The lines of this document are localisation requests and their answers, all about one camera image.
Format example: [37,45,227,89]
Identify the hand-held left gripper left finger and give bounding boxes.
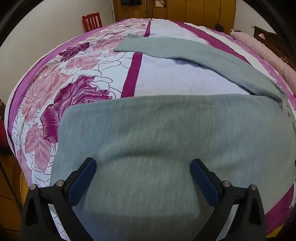
[20,158,97,241]

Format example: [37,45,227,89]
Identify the wooden wardrobe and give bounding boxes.
[112,0,237,30]

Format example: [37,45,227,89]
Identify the floral pink bedspread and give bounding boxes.
[7,18,296,241]

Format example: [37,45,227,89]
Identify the rolled pink quilt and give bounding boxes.
[229,29,296,91]

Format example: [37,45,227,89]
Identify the dark wooden headboard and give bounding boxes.
[253,26,296,67]

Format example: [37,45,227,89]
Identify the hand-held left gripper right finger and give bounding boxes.
[190,159,266,241]

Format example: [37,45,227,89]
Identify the red wooden chair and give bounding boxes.
[82,13,103,33]

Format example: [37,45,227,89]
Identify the grey pants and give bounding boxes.
[48,34,296,241]

